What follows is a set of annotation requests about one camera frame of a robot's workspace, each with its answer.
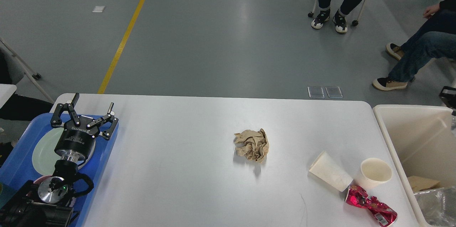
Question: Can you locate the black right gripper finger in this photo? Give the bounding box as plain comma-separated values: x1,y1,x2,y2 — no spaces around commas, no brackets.
439,86,456,110

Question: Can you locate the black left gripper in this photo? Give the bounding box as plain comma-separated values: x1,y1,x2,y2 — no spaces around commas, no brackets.
50,93,119,161

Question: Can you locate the green plate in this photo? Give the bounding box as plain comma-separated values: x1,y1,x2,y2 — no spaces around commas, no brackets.
31,127,96,177

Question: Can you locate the pink mug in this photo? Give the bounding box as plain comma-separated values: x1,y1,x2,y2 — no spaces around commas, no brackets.
33,175,52,185

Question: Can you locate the brown paper bag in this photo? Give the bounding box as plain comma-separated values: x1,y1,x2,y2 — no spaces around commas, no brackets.
407,176,441,193

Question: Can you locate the white paper cup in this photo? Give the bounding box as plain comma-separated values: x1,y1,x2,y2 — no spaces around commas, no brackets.
353,158,393,191
309,151,353,192

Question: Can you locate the aluminium foil tray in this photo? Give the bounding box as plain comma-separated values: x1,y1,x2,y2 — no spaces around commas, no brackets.
415,186,456,227

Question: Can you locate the red foil wrapper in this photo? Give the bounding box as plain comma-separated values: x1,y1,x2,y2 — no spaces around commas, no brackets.
345,185,398,227

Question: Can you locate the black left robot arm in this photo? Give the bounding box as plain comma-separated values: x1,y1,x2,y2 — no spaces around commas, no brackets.
1,93,119,227

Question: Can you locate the pink plate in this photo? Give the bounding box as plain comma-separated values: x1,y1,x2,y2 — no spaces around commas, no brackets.
78,141,96,170

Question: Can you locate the beige plastic bin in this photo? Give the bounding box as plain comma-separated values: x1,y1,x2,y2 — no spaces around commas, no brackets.
373,105,455,227

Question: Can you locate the person in blue jeans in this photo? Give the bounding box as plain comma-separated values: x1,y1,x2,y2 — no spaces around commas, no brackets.
372,0,456,91

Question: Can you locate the seated person in black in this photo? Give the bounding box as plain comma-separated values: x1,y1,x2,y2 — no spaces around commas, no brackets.
0,52,54,163

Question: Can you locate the blue plastic tray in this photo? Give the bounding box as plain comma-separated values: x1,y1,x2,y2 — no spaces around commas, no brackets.
0,112,120,227

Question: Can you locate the floor socket plate right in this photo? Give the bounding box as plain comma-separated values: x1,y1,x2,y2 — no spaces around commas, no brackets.
325,86,343,98

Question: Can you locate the floor socket plate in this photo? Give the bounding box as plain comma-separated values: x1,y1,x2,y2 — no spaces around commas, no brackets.
307,86,325,99
325,86,343,98

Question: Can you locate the white paper on floor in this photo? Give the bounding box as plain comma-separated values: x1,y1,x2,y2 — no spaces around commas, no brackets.
92,6,106,13

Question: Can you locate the floor socket plate left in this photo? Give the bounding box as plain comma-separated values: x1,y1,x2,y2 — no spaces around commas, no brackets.
307,86,325,99

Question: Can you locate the crumpled brown paper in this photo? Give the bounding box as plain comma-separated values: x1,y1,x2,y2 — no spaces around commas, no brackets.
234,128,269,163

